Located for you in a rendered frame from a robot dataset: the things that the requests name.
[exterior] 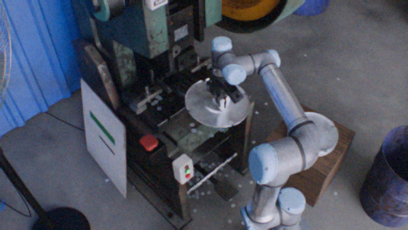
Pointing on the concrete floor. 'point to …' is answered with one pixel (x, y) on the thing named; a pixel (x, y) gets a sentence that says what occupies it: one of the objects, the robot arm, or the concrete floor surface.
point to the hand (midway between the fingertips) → (224, 109)
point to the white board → (105, 137)
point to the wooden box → (301, 182)
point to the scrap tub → (388, 181)
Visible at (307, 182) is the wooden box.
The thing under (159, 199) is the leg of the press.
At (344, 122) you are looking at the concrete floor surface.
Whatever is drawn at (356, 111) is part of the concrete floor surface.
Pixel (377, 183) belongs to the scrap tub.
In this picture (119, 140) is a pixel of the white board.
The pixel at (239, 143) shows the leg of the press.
